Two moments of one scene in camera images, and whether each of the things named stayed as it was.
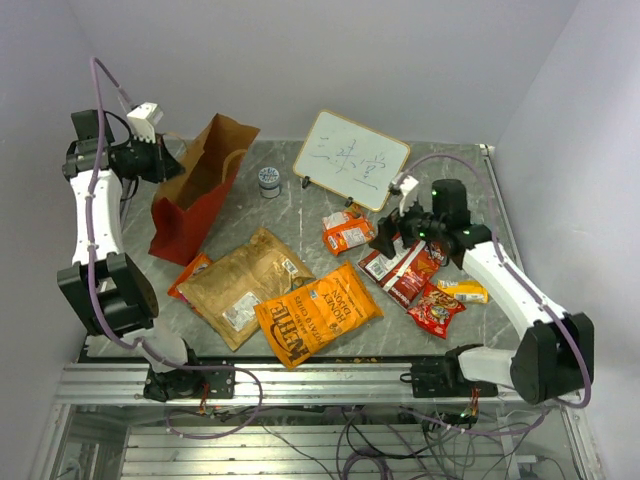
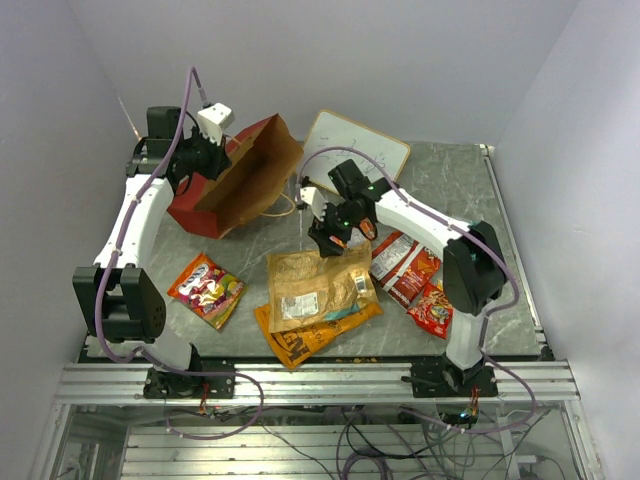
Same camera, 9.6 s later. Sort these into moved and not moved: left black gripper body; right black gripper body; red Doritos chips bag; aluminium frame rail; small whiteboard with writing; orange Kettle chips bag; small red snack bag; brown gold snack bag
Moved: left black gripper body; brown gold snack bag; right black gripper body
Not moved: aluminium frame rail; small whiteboard with writing; red Doritos chips bag; orange Kettle chips bag; small red snack bag
